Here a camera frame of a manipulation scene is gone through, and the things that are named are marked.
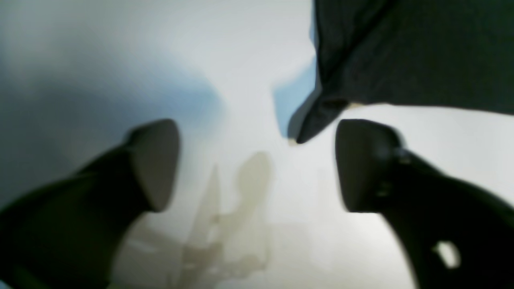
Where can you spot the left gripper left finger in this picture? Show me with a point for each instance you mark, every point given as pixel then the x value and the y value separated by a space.
pixel 66 235

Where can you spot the black t-shirt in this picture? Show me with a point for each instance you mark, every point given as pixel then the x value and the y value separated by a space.
pixel 449 53

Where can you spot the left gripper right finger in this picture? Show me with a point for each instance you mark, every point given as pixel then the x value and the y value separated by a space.
pixel 455 234

